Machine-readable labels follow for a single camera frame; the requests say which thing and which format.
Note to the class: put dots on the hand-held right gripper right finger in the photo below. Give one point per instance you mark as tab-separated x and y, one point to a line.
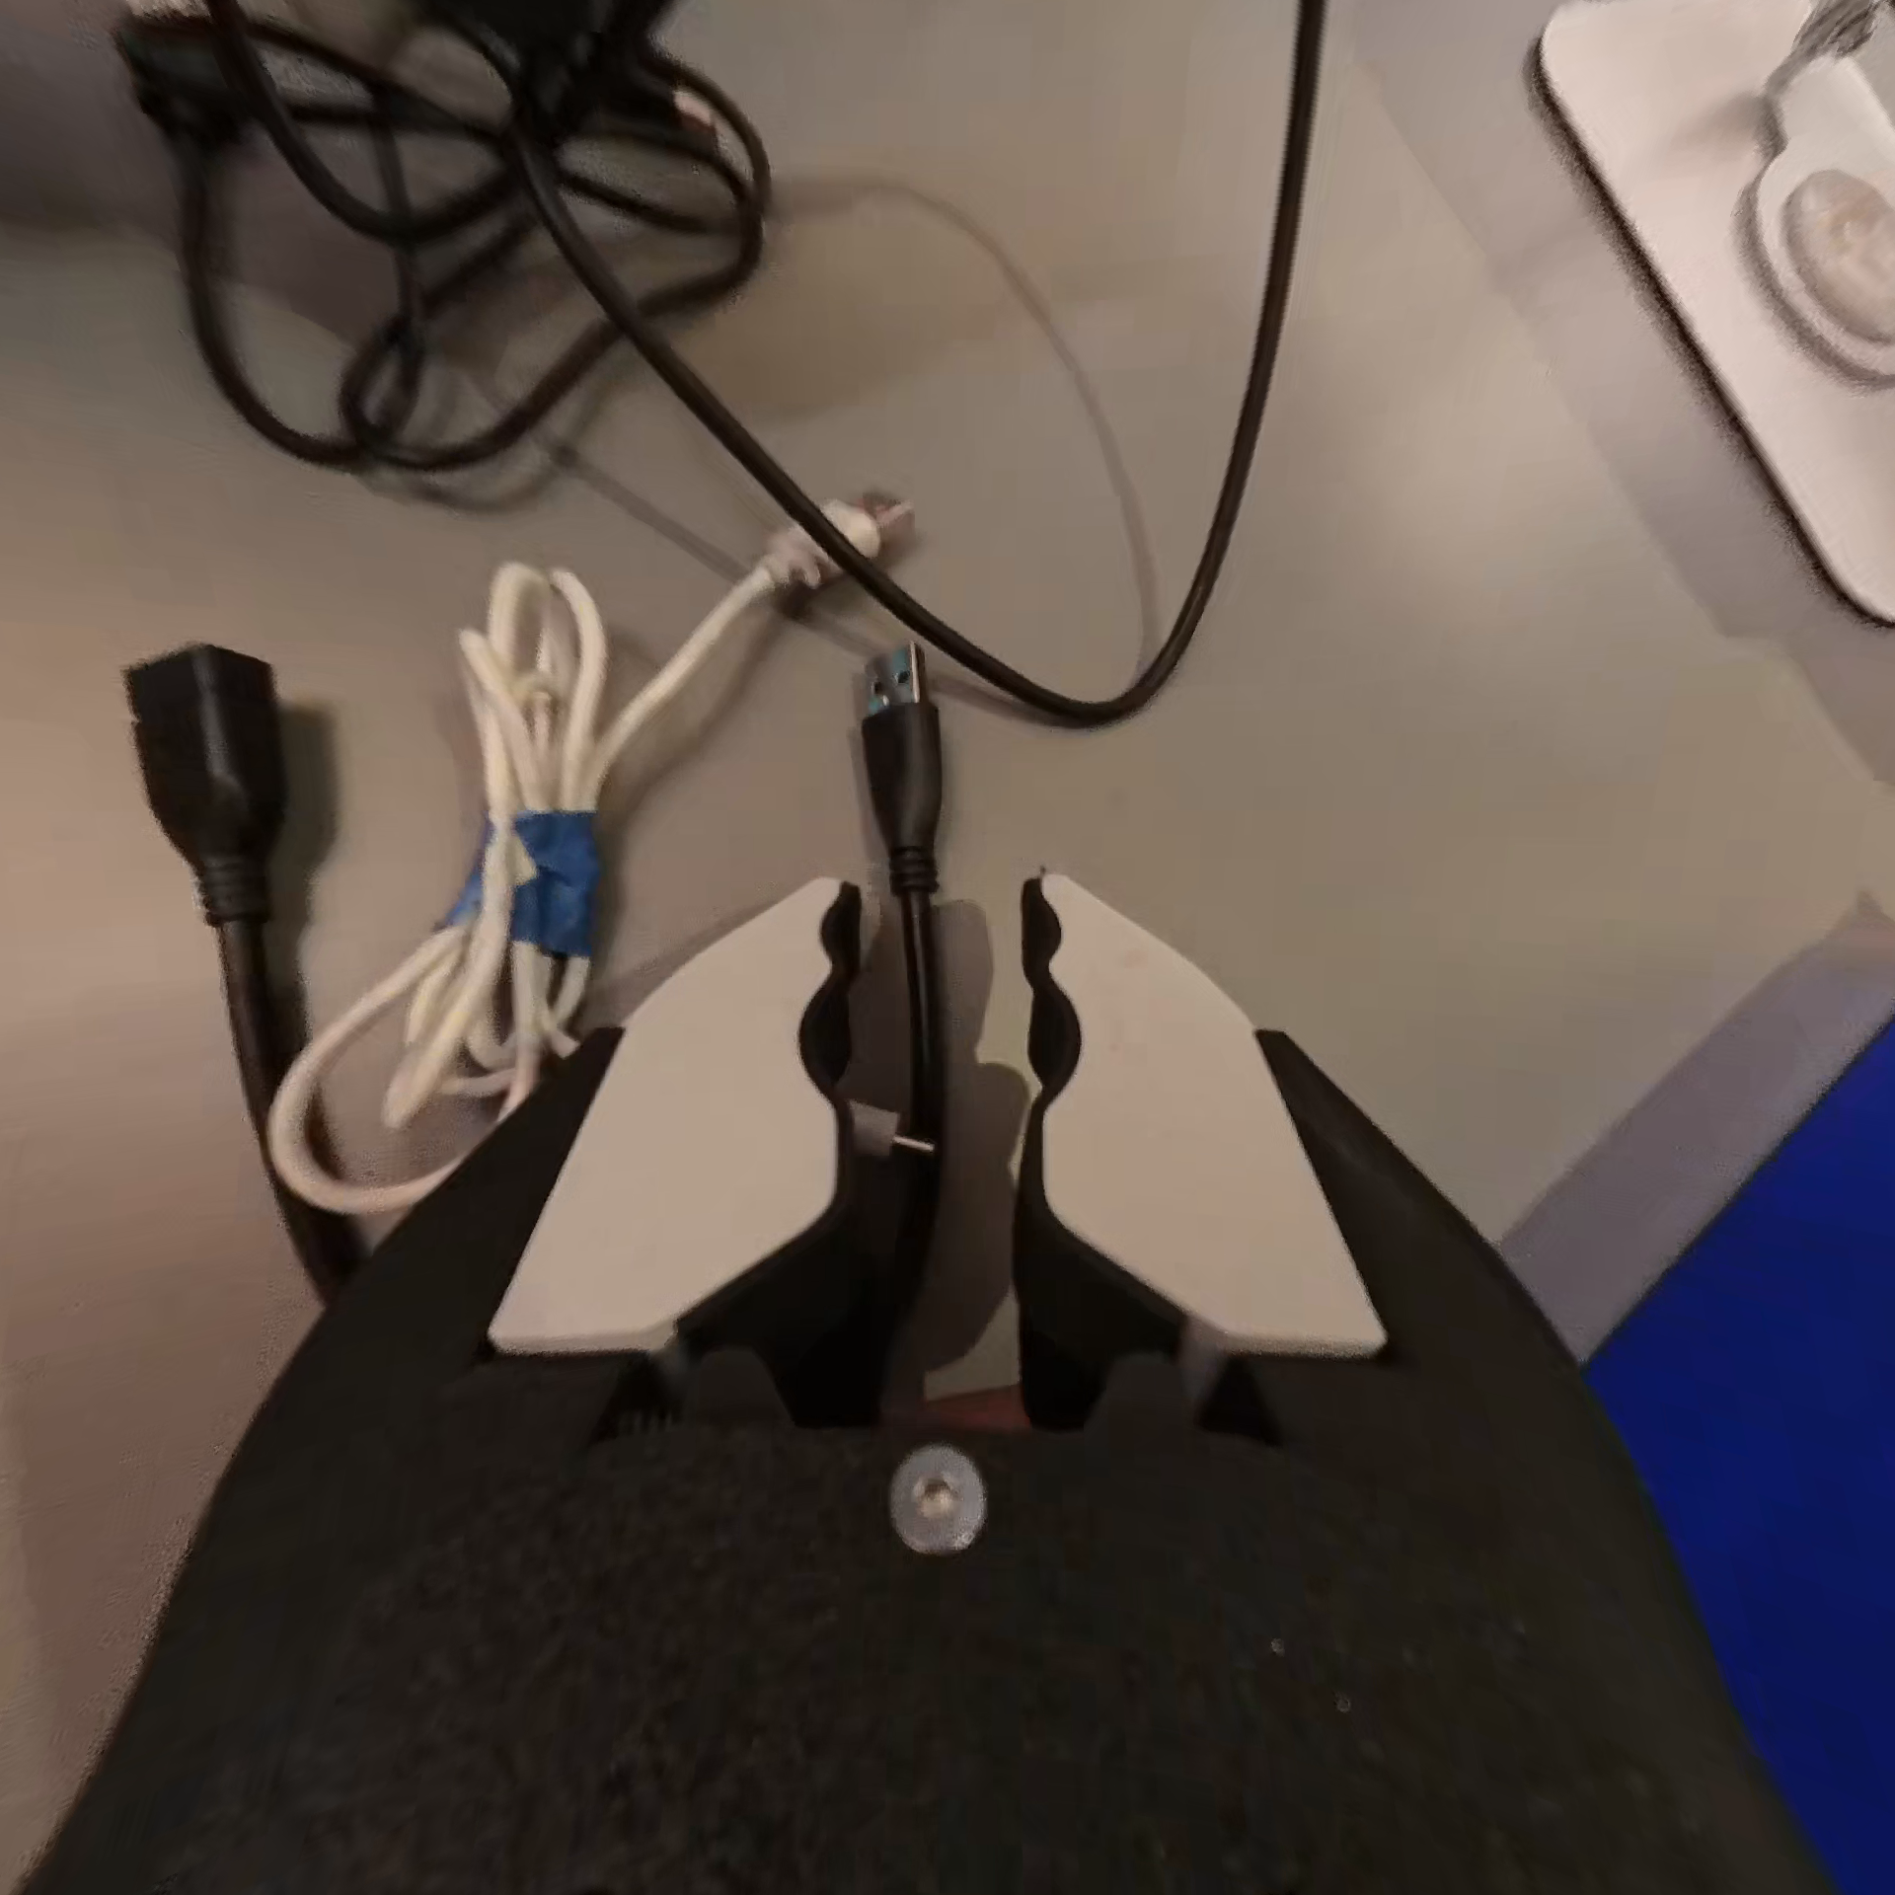
1185	1168

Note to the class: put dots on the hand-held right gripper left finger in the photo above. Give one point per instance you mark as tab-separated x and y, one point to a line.
696	1168

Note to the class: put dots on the blue plastic bin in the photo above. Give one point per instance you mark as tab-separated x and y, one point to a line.
1762	1406

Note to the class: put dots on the grey desk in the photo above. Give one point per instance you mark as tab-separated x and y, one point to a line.
1407	741

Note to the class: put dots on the white folding stand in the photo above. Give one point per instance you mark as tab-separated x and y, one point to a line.
1688	222

